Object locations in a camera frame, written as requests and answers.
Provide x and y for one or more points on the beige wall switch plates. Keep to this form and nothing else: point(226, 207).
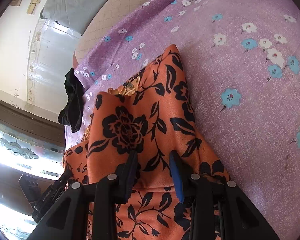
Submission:
point(32, 6)

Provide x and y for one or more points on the black cloth on bed edge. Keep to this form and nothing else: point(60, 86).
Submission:
point(71, 115)

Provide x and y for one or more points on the orange black floral garment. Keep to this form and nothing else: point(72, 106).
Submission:
point(151, 115)

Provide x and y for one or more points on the stained glass window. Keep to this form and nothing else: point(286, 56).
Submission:
point(18, 157)

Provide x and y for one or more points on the purple floral bedsheet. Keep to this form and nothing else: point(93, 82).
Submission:
point(241, 60)

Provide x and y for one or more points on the beige quilted mattress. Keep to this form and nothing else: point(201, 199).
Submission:
point(112, 12)

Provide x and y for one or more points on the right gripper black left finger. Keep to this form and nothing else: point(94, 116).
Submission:
point(68, 217)

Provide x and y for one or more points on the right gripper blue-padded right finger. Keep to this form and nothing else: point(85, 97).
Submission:
point(239, 218)

